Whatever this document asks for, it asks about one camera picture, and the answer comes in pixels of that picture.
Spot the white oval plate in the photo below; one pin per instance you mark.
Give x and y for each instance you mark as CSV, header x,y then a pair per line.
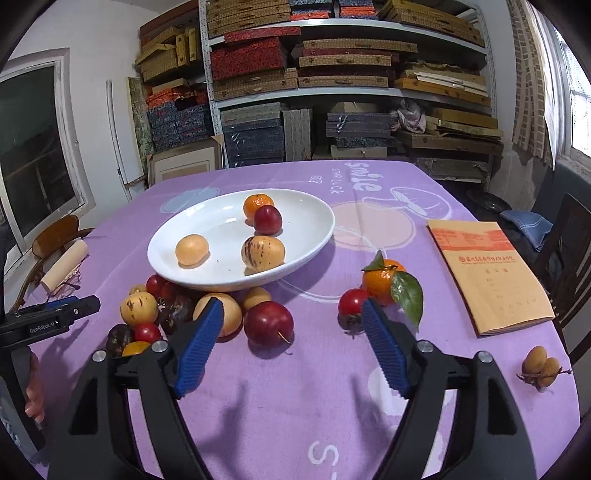
x,y
217,221

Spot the tan paper booklet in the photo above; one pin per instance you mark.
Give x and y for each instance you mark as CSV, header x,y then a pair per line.
x,y
489,277

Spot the plain orange tangerine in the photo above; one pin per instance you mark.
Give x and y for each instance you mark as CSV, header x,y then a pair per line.
x,y
256,204

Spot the red tomato with calyx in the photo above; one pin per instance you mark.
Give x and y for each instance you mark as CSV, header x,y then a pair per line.
x,y
352,303

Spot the brown wooden chair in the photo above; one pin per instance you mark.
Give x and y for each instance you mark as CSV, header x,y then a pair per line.
x,y
55,233

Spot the purple printed tablecloth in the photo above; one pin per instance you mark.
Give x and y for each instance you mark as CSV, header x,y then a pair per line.
x,y
300,406

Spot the stack of dark tied boxes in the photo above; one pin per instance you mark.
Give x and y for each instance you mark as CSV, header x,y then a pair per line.
x,y
360,129

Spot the beige glasses case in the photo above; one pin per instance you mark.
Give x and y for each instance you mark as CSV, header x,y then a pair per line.
x,y
64,265

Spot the dark red plum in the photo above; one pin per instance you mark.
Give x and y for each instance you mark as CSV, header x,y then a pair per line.
x,y
268,324
268,220

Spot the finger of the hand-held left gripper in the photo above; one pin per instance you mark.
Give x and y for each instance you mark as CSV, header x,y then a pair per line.
x,y
81,307

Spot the dark round bowl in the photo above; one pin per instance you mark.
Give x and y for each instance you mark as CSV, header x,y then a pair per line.
x,y
487,203

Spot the bright curtained window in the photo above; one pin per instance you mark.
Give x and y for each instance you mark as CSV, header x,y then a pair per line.
x,y
579,101

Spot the beige picture frame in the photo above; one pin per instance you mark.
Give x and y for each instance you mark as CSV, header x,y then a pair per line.
x,y
157,170

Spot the white metal shelf rack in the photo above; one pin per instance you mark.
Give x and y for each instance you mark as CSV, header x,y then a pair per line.
x,y
213,106

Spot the large yellow apricot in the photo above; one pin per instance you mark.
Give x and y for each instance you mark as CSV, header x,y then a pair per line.
x,y
232,318
191,250

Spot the small yellow fruit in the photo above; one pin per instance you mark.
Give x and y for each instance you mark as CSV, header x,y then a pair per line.
x,y
137,290
256,297

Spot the green marbled board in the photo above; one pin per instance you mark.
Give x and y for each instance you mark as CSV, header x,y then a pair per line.
x,y
138,120

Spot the upright grey box set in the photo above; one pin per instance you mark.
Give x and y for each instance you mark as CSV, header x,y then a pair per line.
x,y
298,134

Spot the red cherry tomato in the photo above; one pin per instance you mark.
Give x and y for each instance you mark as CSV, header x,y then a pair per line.
x,y
154,285
169,292
147,332

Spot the dark wooden chair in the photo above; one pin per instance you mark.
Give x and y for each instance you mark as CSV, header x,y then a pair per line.
x,y
568,258

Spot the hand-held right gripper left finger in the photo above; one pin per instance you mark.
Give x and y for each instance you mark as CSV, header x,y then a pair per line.
x,y
198,350

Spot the white plastic pipe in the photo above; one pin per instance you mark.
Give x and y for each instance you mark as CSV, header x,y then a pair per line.
x,y
113,138

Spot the pile of flat wooden boxes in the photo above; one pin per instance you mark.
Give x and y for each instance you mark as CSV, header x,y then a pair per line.
x,y
452,124

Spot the pink frame eyeglasses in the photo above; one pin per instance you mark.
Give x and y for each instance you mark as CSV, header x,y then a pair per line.
x,y
75,278

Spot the large striped pepino melon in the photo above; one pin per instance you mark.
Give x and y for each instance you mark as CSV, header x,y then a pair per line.
x,y
265,254

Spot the pink crumpled cloth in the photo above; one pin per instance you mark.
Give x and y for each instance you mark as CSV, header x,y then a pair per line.
x,y
411,117

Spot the white framed window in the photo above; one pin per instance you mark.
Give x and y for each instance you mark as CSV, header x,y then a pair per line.
x,y
27,152

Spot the pile of woven straw boxes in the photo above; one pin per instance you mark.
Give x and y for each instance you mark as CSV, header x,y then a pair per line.
x,y
346,78

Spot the dark brown round fruit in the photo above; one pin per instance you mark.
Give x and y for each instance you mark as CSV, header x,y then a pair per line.
x,y
174,314
117,340

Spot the orange patterned box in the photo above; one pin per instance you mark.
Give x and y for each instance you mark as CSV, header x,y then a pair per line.
x,y
171,98

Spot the stack of blue patterned boxes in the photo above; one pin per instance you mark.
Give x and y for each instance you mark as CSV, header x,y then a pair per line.
x,y
175,124

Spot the blue cloth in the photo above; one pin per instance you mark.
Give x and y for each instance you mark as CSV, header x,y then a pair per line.
x,y
526,226

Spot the stack of red patterned boxes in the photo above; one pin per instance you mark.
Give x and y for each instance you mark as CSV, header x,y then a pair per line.
x,y
244,57

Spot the tangerine with green leaves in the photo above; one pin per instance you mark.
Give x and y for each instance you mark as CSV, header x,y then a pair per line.
x,y
381,284

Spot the small striped pepino melon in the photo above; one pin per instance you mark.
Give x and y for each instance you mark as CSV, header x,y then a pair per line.
x,y
138,308

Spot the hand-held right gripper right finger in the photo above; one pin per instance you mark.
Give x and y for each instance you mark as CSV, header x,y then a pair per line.
x,y
385,348

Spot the brick pattern curtain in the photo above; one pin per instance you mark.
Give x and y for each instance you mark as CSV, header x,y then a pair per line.
x,y
531,92

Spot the stack of dark grey boxes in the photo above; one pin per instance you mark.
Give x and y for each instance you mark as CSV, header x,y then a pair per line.
x,y
251,138

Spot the yellow cherry tomato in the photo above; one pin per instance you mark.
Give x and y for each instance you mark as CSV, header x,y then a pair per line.
x,y
135,349

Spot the person's left hand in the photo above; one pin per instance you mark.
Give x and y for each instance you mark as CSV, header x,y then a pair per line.
x,y
34,390

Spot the brown loquat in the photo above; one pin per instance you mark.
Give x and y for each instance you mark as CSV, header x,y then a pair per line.
x,y
534,360
549,373

